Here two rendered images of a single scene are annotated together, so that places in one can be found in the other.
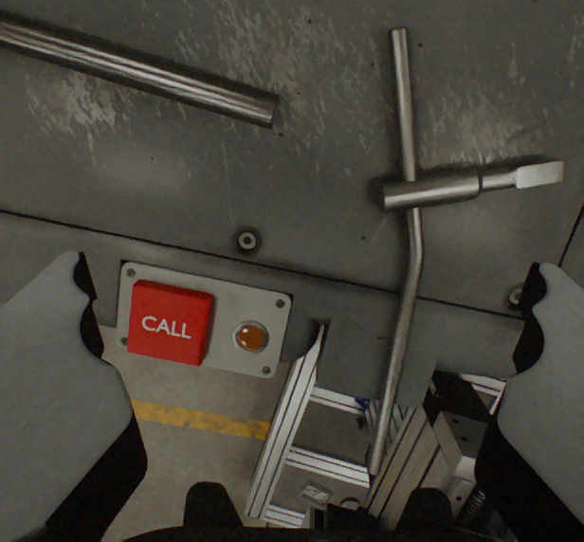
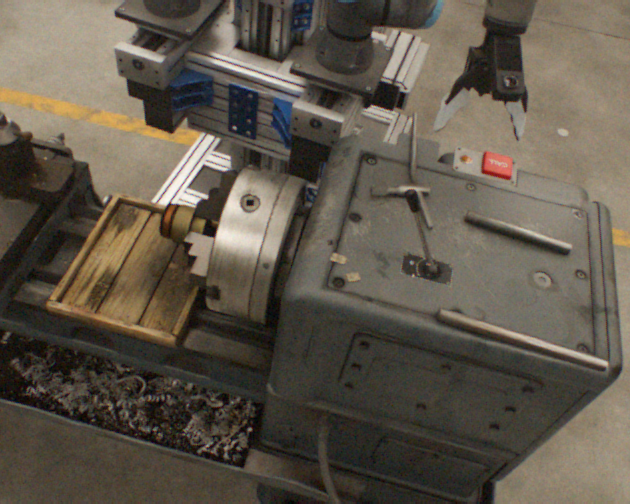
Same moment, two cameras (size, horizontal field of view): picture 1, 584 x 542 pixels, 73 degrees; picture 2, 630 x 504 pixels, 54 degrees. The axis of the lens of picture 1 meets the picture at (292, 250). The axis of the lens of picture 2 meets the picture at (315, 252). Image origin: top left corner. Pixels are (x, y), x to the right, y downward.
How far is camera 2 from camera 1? 104 cm
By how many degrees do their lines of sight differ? 22
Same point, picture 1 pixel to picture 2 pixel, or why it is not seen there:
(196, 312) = (487, 166)
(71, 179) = (535, 210)
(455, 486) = (343, 110)
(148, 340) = (504, 160)
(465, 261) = (392, 172)
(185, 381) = not seen: hidden behind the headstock
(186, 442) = not seen: hidden behind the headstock
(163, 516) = (482, 123)
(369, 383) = (420, 141)
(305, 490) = (358, 131)
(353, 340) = (428, 154)
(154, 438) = not seen: hidden behind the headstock
